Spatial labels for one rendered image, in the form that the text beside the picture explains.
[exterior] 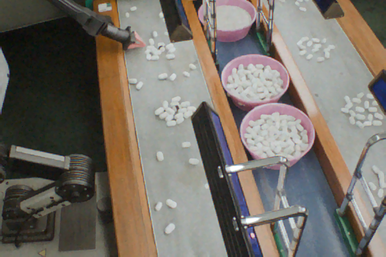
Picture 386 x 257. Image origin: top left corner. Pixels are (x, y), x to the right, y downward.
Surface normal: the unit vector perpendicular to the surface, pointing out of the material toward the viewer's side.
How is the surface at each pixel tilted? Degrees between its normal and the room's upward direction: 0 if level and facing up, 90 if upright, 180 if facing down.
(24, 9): 90
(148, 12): 0
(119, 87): 0
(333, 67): 0
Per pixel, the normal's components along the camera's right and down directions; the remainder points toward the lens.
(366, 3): -0.04, -0.66
